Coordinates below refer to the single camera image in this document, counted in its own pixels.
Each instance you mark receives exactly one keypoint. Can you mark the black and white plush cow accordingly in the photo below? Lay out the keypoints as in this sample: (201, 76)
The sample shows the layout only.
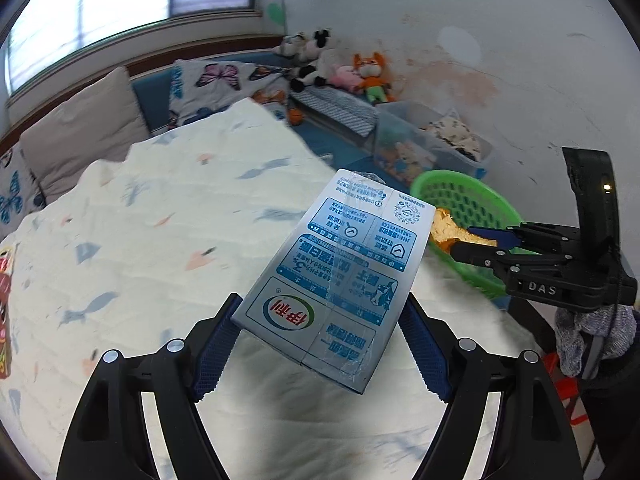
(317, 62)

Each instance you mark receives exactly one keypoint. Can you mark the small orange ball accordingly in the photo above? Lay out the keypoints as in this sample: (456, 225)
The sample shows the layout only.
(296, 117)

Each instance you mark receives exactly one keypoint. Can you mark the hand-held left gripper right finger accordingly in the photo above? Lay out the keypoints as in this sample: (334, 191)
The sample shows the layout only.
(425, 355)

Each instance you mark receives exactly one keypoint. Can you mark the clear plastic storage box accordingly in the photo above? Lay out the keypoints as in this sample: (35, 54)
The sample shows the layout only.
(400, 135)

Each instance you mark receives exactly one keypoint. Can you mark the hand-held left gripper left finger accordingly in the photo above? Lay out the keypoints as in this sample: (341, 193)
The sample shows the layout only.
(215, 355)

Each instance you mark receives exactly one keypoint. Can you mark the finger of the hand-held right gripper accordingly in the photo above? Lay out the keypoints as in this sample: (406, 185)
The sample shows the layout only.
(480, 256)
(500, 237)

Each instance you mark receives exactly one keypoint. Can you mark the orange plush fox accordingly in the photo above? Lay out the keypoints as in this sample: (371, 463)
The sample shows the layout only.
(372, 77)

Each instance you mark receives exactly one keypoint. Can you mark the cartoon printed bag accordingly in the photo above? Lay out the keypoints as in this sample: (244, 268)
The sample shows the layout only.
(5, 310)

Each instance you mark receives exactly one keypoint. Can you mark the person's right hand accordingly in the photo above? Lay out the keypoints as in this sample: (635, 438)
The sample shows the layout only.
(595, 335)

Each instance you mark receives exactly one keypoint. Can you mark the butterfly print pillow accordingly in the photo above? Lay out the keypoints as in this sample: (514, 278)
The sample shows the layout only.
(17, 195)
(220, 87)

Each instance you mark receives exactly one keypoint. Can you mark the milk carton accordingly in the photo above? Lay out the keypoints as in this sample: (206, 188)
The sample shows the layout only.
(340, 270)

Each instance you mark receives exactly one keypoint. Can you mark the striped folded cloth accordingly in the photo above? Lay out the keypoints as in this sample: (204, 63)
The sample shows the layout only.
(335, 110)

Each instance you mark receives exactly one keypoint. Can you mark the red stool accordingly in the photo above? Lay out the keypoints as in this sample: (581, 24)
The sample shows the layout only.
(565, 390)

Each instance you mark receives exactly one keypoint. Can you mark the person's right forearm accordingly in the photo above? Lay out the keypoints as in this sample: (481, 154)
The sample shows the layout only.
(615, 410)

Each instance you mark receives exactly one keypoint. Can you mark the pink plush pig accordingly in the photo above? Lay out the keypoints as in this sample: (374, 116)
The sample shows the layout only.
(345, 79)

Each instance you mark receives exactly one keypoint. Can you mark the patterned cloth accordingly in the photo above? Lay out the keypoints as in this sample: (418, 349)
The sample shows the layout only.
(455, 132)

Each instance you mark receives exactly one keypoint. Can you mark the window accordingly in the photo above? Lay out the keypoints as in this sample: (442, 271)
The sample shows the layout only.
(125, 5)

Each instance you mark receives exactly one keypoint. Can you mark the grey cushion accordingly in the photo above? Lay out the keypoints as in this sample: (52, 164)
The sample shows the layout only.
(85, 130)

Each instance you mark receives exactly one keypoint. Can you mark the yellow snack piece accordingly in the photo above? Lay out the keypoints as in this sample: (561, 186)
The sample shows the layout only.
(445, 232)

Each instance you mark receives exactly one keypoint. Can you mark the small white plush dog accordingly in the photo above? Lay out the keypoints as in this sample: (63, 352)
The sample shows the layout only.
(290, 45)

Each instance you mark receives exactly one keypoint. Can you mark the green plastic mesh basket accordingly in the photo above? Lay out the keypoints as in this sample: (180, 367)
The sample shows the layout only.
(450, 195)

